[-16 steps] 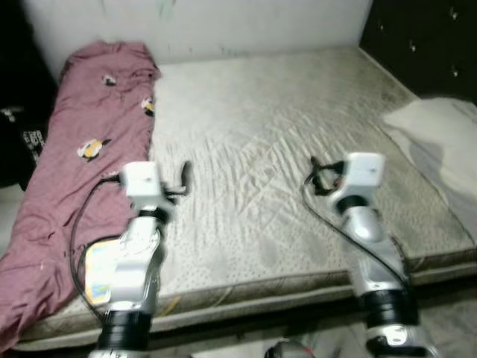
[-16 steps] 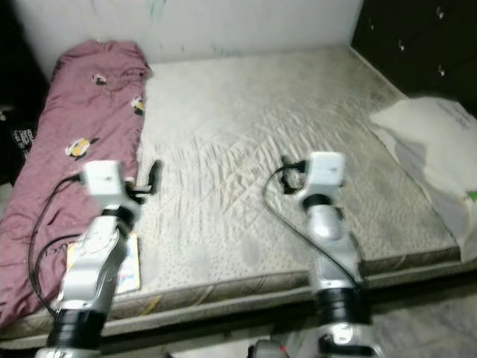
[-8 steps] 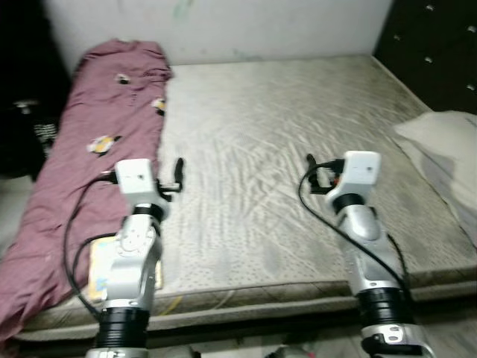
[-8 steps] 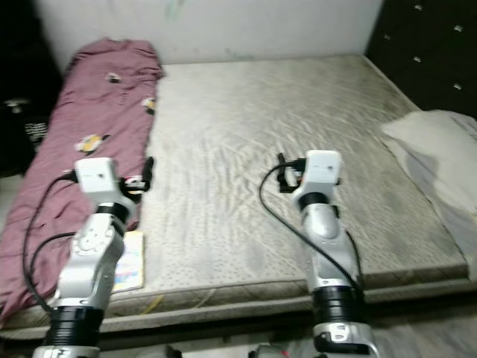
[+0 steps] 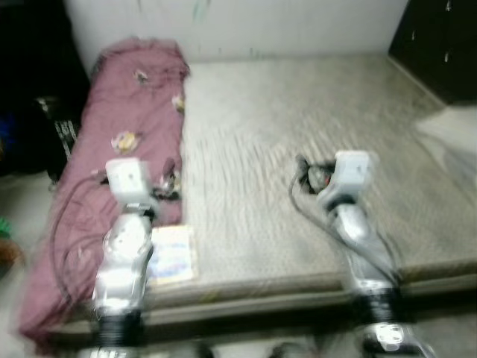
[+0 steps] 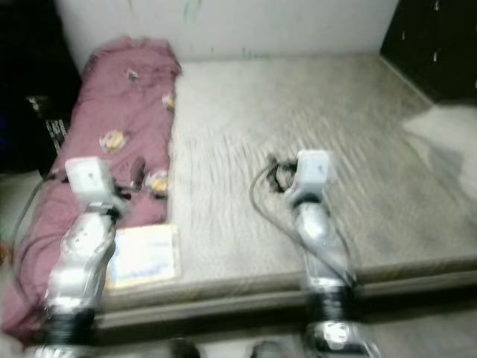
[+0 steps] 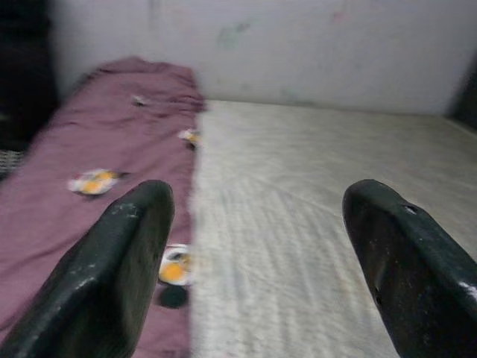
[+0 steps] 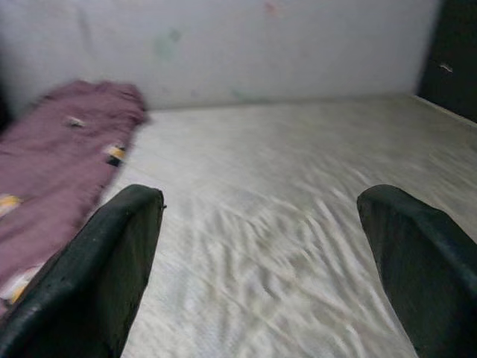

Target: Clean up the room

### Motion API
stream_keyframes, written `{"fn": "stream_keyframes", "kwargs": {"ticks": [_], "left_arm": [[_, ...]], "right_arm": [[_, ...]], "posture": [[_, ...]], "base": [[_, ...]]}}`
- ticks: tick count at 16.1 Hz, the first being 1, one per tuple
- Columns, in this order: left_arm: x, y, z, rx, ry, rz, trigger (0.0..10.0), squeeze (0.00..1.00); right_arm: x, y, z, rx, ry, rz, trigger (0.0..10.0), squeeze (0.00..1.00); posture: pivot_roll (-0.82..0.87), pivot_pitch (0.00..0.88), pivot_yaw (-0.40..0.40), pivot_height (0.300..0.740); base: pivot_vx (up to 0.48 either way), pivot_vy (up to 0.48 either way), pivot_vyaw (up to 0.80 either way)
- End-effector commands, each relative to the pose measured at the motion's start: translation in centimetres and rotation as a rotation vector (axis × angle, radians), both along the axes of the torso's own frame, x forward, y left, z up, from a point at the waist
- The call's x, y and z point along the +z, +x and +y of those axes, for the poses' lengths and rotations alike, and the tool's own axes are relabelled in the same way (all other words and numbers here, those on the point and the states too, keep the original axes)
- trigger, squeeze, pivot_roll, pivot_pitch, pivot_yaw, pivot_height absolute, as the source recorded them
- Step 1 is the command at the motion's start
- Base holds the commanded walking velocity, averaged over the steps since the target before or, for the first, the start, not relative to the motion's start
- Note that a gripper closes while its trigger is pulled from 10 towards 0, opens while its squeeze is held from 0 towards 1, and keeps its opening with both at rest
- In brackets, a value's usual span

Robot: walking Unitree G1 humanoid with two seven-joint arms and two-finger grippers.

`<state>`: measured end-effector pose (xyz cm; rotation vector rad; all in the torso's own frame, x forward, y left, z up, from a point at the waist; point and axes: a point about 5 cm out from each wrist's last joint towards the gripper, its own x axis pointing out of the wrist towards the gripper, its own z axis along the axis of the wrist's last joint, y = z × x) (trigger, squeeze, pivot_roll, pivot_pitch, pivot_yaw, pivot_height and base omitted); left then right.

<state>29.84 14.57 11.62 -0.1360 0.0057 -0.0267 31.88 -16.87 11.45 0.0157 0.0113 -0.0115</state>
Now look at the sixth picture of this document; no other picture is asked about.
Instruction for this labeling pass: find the white quilted mattress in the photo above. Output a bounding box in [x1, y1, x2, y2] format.
[97, 52, 477, 308]

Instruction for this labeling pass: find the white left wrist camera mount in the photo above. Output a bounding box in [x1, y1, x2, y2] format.
[65, 155, 117, 210]

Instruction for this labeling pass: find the purple patterned blanket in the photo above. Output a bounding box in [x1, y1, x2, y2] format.
[0, 37, 184, 345]

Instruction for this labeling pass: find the grey right robot leg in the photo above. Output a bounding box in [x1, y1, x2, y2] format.
[250, 339, 296, 358]

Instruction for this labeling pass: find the grey left robot leg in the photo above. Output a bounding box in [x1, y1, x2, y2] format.
[168, 339, 203, 358]

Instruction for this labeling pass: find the grey bed base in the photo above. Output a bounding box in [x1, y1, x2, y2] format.
[97, 277, 477, 330]

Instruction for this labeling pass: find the grey robot leg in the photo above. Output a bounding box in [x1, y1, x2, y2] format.
[250, 339, 296, 358]
[168, 339, 203, 358]

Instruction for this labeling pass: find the colourful picture book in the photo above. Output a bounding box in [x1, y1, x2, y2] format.
[106, 224, 180, 291]

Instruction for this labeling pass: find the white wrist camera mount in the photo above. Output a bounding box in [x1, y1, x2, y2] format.
[297, 149, 333, 199]
[65, 155, 117, 210]

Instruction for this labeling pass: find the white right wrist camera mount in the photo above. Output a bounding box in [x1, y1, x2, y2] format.
[297, 149, 333, 199]

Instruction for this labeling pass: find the black tufted headboard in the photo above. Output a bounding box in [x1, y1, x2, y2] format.
[380, 0, 477, 106]

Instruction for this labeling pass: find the white pillow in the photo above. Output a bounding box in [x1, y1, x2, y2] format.
[402, 104, 477, 207]

